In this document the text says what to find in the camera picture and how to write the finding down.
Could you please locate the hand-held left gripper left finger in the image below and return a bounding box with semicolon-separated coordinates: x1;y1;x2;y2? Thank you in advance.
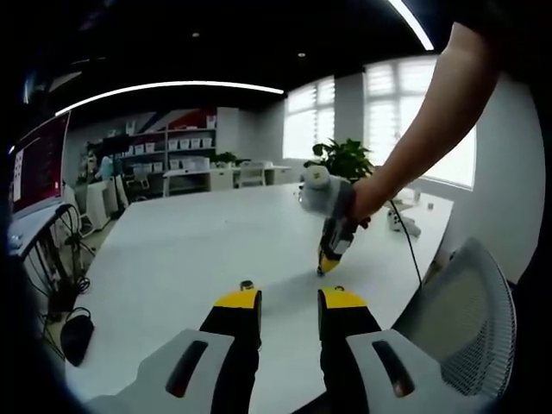
85;287;263;414

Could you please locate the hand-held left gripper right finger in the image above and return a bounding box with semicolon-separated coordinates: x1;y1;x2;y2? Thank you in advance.
317;286;452;414

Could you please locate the person's right hand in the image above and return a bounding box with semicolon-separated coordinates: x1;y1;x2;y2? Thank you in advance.
349;179;392;230

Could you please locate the green potted plant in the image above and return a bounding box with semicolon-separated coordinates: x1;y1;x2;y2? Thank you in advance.
304;137;376;186

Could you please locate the white game controller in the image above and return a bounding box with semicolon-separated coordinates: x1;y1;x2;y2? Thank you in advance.
387;210;422;238

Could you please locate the narrow window with blinds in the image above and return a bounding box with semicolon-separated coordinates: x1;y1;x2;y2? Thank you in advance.
284;77;337;160

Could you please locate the white office chair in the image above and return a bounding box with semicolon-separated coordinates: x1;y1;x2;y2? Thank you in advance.
239;161;267;186

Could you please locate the wide window with blinds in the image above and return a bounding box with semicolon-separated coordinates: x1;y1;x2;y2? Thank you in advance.
364;60;478;189

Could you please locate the white low cabinet row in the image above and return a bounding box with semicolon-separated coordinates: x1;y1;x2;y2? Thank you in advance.
163;161;292;195

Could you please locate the grey mesh office chair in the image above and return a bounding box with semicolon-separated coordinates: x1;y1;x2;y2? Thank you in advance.
392;236;518;400

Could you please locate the shelving unit with white bins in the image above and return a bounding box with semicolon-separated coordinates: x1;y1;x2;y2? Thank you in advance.
84;110;219;173

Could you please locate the black computer mouse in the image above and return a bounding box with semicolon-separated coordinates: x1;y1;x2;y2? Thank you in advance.
60;306;96;367

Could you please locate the white tall cabinet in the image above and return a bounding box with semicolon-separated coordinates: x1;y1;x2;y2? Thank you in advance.
85;176;130;229

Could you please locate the short straight ceiling light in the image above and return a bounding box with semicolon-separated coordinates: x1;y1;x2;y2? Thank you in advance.
386;0;435;51

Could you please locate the long curved ceiling light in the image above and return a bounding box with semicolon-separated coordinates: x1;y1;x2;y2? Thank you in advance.
53;80;285;117

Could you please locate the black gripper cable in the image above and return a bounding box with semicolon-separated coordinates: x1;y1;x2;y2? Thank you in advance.
387;198;423;284

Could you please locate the bundle of black cables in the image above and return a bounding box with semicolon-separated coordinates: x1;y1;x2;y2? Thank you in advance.
42;206;94;320

